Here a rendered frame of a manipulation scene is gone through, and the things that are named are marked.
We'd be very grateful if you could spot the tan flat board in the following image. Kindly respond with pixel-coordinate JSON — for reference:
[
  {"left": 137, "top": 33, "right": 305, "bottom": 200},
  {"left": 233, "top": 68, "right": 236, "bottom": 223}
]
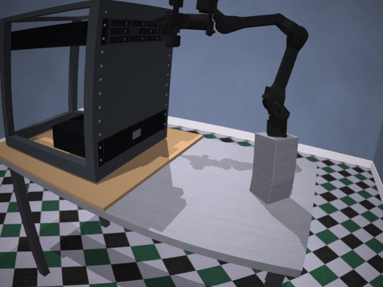
[{"left": 0, "top": 128, "right": 203, "bottom": 211}]

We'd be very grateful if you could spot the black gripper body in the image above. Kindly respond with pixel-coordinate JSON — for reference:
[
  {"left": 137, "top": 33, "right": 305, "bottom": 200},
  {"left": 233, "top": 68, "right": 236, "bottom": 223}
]
[{"left": 165, "top": 0, "right": 194, "bottom": 47}]

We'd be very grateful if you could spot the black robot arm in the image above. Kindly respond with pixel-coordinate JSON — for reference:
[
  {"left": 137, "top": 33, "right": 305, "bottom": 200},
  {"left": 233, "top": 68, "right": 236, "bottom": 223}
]
[{"left": 164, "top": 0, "right": 308, "bottom": 138}]

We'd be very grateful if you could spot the black server rack frame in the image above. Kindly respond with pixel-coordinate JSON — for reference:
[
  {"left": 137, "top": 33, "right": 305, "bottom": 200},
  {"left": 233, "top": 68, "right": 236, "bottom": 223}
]
[{"left": 0, "top": 0, "right": 173, "bottom": 183}]

